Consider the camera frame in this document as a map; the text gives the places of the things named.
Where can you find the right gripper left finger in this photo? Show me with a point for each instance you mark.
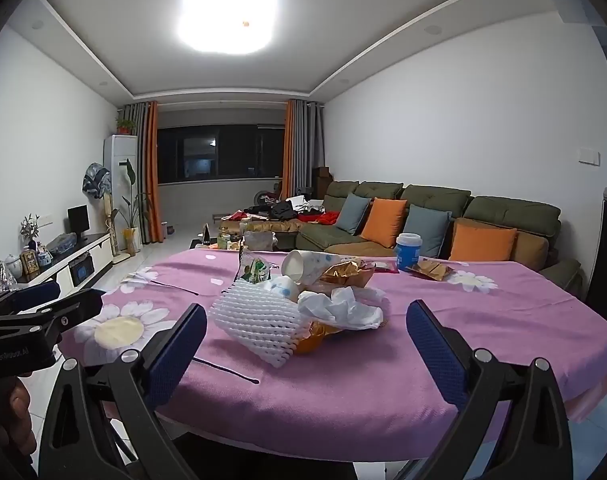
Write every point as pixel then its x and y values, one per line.
pixel 101 420

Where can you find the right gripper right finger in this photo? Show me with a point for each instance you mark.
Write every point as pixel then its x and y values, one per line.
pixel 534 440

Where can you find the white tissue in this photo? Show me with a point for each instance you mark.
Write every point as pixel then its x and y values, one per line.
pixel 346 308

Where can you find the white foam fruit net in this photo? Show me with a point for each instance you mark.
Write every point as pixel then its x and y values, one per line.
pixel 268 325

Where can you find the green snack wrapper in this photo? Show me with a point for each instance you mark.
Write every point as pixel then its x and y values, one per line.
pixel 253 269

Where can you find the orange peel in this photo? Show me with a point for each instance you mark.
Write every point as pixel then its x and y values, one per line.
pixel 318 332

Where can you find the gold foil snack bag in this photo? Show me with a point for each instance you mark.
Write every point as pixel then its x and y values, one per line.
pixel 350 272

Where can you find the large dotted paper cup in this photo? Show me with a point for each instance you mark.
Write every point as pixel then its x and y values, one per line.
pixel 305 267

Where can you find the person's left hand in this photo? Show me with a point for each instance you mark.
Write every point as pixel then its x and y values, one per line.
pixel 17 440

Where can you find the white ceramic jar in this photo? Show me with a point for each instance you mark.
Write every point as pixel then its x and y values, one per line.
pixel 14 266

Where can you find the white TV cabinet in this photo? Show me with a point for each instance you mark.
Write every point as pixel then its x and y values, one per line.
pixel 80 267

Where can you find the small vase plant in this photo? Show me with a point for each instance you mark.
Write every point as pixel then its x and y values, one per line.
pixel 30 230

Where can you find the small black monitor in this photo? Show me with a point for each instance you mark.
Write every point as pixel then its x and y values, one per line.
pixel 79 221

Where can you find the tall potted plant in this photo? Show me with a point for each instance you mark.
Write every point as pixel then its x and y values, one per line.
pixel 133 201

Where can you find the pink floral tablecloth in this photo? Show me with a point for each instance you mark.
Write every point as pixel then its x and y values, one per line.
pixel 367 396

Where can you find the covered standing fan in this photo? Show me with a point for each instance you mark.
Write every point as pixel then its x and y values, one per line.
pixel 97 184

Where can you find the brown snack wrapper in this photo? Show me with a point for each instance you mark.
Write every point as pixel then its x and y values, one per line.
pixel 430 269

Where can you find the white standing air conditioner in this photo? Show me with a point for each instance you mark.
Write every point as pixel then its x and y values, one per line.
pixel 117 148

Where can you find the orange cushion near end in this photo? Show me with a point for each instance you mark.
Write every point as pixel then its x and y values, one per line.
pixel 481 243

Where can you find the red snack packet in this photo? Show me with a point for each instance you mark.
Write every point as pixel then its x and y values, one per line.
pixel 385 266

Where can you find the plant on air conditioner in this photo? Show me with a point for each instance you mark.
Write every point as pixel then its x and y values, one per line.
pixel 125 126

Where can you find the blue lidded cup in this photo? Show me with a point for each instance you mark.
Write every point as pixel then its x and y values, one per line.
pixel 408 250

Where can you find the black coffee table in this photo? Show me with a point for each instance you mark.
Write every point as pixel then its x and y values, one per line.
pixel 255 235

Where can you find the green sectional sofa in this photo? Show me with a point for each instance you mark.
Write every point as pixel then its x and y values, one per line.
pixel 367 217

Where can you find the grey-blue cushion middle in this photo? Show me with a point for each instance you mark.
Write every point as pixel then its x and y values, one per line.
pixel 430 224

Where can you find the dark window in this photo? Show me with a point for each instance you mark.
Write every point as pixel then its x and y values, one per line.
pixel 219 152

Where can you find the left orange grey curtain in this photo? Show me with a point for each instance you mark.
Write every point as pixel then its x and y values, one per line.
pixel 145 115

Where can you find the orange grey curtain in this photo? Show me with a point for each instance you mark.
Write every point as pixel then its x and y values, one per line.
pixel 304 146
pixel 145 115

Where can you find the orange cushion near window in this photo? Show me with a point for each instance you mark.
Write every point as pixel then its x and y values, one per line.
pixel 385 221

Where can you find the grey-blue cushion near window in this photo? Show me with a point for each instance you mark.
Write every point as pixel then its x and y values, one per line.
pixel 352 213

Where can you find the clothes pile on sofa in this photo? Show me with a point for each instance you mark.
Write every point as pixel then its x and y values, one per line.
pixel 269 206

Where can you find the right orange grey curtain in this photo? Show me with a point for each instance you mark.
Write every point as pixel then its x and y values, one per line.
pixel 304 146

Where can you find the ceiling lamp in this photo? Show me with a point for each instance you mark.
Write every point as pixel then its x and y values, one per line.
pixel 226 27

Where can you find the white wall switch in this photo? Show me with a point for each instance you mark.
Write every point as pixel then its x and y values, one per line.
pixel 588 156

